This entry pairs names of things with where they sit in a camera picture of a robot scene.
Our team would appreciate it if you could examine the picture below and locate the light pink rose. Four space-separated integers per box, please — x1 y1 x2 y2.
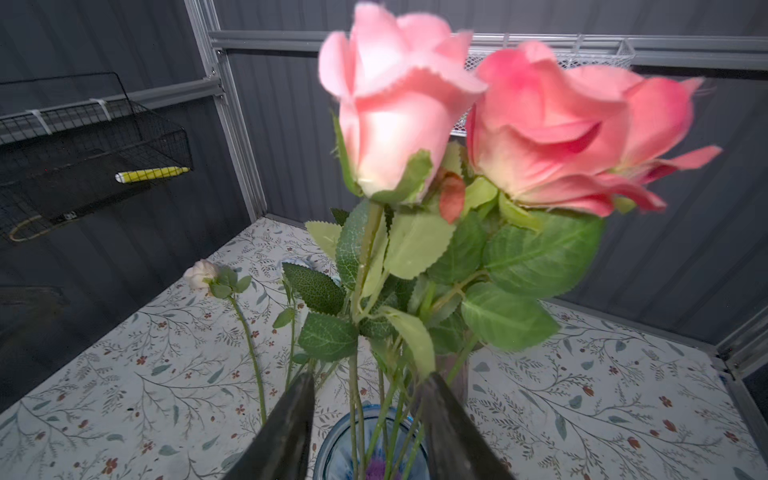
318 2 485 444

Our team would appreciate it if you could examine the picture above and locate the red glass vase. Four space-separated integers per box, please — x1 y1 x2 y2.
436 353 469 406

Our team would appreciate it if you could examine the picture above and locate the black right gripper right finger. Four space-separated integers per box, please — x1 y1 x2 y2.
421 372 514 480

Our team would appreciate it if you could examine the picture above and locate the yellow marker pen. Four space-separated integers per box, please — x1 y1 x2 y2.
115 167 190 184

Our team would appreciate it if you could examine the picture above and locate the pale pink rose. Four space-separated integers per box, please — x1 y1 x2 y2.
183 259 268 426

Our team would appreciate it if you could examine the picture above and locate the blue purple glass vase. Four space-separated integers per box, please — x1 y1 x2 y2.
312 405 430 480

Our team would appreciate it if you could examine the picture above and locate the black wire side basket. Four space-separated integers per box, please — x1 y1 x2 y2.
1 71 193 250

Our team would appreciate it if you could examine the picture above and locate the white wire wall basket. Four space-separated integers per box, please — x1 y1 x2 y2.
449 33 637 138

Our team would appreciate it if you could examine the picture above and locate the coral pink rose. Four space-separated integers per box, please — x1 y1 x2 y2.
430 42 721 361

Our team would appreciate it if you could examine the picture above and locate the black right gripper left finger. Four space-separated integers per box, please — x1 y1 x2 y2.
224 372 315 480

